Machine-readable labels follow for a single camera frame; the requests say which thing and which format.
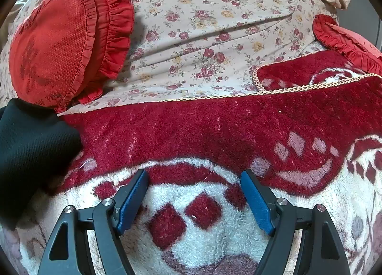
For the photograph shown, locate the small red ruffled cushion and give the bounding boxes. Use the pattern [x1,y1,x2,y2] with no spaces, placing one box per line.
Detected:
[312,14,382,74]

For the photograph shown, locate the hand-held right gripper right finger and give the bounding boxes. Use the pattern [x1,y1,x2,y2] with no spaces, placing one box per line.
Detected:
[240,169,351,275]

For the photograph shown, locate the red and white plush blanket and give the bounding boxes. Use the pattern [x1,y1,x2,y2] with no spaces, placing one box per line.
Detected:
[0,50,382,275]

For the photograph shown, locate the floral bedsheet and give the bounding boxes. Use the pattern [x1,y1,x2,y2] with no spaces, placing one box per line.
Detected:
[0,0,359,114]

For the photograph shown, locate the black pants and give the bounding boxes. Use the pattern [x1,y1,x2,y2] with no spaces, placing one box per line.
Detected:
[0,98,83,231]

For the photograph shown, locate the large red ruffled heart cushion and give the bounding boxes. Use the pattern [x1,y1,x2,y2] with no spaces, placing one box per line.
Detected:
[9,0,134,114]

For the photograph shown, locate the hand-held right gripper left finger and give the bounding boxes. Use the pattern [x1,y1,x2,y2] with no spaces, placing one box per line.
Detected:
[37,169,150,275]

